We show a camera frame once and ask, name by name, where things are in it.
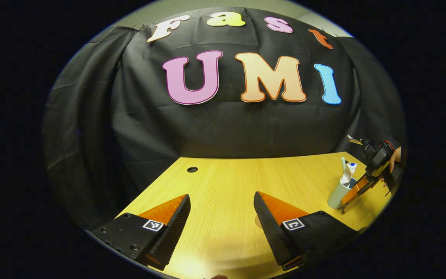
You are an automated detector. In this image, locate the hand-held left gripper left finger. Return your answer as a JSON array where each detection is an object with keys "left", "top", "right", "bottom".
[{"left": 89, "top": 194, "right": 191, "bottom": 271}]

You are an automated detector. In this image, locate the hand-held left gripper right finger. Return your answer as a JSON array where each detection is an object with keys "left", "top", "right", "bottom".
[{"left": 253, "top": 191, "right": 363, "bottom": 272}]

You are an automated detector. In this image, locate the white toothpaste tube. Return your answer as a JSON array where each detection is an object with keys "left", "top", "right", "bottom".
[{"left": 341, "top": 162, "right": 358, "bottom": 186}]

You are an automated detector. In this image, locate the light blue cup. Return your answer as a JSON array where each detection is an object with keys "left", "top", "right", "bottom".
[{"left": 327, "top": 178, "right": 357, "bottom": 210}]

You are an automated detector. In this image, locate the wooden desktop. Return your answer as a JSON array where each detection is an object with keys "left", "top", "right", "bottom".
[{"left": 117, "top": 151, "right": 394, "bottom": 279}]

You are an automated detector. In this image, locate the black backdrop cloth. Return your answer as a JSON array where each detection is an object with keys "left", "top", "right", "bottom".
[{"left": 42, "top": 7, "right": 407, "bottom": 229}]

